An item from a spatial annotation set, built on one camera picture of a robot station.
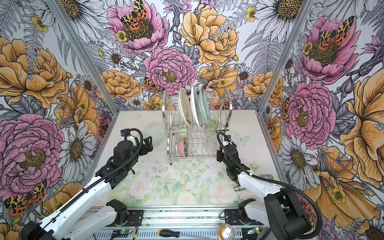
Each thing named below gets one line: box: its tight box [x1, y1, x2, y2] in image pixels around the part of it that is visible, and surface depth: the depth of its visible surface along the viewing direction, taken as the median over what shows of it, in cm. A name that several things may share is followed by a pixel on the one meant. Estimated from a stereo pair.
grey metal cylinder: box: [233, 186, 247, 192], surface depth 83 cm
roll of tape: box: [218, 223, 235, 240], surface depth 63 cm
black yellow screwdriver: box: [157, 229, 211, 240], surface depth 70 cm
